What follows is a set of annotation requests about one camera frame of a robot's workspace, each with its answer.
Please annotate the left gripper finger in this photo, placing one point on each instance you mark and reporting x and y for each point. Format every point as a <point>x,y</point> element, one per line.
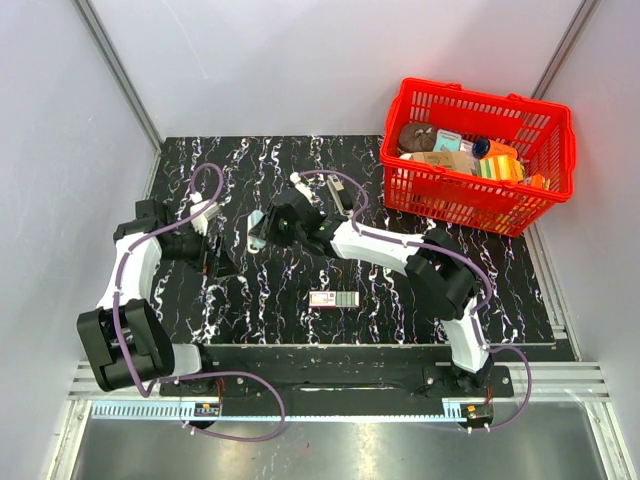
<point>224,266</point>
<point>212,256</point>

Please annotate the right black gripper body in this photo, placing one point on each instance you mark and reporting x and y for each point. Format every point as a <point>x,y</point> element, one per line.
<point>279,232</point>

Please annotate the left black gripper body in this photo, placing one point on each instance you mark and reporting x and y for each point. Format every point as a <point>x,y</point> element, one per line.
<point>189,247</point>

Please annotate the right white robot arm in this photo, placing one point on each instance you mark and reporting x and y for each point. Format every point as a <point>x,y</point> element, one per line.
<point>441,279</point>

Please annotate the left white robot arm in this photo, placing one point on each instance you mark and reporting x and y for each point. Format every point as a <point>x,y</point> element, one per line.
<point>123,339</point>

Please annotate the staple box with staples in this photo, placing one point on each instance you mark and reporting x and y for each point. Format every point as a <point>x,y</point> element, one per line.
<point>334,299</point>

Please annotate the brown round object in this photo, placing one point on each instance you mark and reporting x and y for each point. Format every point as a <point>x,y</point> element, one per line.
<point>417,137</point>

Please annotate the teal small box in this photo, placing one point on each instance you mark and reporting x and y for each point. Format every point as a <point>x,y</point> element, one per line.
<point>447,141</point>

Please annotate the cardboard box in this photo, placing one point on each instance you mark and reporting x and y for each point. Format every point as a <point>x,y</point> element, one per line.
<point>458,161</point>

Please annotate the orange bottle blue cap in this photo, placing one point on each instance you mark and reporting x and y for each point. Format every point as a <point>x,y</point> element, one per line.
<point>484,147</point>

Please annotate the red plastic basket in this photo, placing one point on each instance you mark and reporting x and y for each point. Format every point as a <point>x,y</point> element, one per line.
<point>541,132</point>

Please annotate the yellow green sponge pack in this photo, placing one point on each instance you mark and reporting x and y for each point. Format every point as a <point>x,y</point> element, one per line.
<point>501,168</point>

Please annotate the orange small package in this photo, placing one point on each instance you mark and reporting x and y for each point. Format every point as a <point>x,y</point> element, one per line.
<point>536,181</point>

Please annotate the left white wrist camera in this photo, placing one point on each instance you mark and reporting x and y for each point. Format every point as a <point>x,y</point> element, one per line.
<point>202,212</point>

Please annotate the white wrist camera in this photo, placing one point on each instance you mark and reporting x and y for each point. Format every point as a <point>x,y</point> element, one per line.
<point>298,183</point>
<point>202,212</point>

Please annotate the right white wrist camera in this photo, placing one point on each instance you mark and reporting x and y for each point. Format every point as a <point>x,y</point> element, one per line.
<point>298,183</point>

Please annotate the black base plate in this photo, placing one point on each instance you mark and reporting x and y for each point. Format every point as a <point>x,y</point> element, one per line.
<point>335,380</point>

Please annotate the aluminium rail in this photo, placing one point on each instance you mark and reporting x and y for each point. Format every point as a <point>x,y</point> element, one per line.
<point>545,382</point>

